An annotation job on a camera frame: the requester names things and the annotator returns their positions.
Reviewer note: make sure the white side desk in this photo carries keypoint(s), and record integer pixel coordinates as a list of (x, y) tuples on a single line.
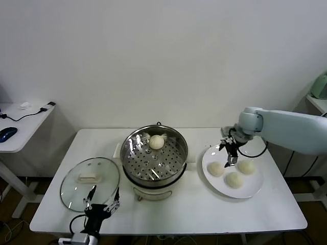
[(20, 137)]

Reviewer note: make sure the glass pot lid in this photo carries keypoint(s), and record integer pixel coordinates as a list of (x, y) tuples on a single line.
[(74, 196)]

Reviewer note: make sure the stainless steel steamer basket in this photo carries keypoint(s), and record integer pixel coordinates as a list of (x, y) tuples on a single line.
[(143, 163)]

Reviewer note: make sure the small black device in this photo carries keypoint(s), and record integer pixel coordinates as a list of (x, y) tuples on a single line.
[(51, 103)]

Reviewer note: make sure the mint green appliance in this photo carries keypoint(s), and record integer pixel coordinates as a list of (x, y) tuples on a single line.
[(320, 86)]

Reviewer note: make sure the white steamed baozi bun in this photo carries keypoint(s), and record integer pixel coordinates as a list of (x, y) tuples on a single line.
[(233, 180), (215, 169), (156, 142), (246, 167)]

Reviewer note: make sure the small white object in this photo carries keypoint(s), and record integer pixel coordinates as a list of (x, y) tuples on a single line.
[(24, 105)]

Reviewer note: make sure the light blue right robot arm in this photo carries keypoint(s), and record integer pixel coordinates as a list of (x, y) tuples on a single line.
[(286, 130)]

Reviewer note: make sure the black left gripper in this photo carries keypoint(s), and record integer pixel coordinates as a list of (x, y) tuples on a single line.
[(95, 214)]

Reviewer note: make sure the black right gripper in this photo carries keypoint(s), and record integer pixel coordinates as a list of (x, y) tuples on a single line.
[(232, 149)]

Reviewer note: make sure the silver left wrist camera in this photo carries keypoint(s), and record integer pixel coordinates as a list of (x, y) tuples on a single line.
[(79, 238)]

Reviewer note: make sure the white round plate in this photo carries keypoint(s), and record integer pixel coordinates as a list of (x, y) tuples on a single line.
[(245, 189)]

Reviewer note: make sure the blue computer mouse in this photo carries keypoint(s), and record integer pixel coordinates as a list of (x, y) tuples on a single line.
[(7, 133)]

